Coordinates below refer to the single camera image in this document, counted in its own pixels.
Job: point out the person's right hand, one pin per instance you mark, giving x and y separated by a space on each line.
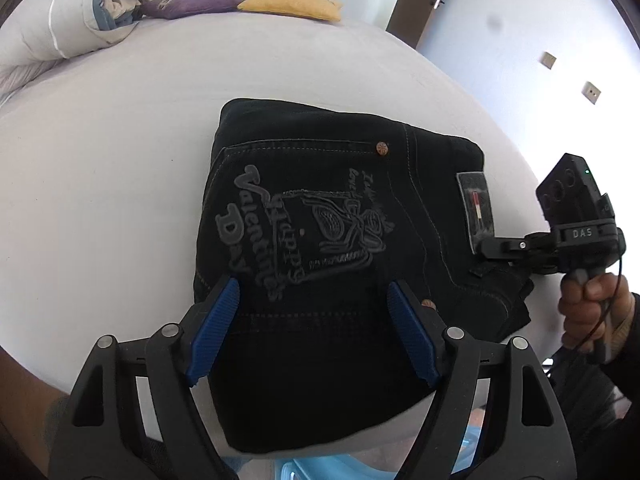
595 310

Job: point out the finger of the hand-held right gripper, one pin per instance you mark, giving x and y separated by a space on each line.
542 266
510 246

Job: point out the purple cushion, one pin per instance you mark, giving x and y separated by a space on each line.
195 2

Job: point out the black pants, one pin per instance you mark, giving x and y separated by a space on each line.
325 240

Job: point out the dark brown door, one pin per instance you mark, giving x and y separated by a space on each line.
412 0

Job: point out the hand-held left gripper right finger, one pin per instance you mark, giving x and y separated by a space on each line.
412 340

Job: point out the beige wall socket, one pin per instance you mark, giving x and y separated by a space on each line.
592 92

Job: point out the person's right forearm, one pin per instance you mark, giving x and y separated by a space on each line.
622 400

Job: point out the beige wall switch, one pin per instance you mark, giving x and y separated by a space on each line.
548 60

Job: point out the white pillow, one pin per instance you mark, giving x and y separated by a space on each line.
25 77

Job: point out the folded white duvet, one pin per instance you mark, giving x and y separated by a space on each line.
55 15

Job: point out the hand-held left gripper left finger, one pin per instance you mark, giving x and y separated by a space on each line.
215 330

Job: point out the yellow cushion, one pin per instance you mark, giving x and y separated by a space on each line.
292 4

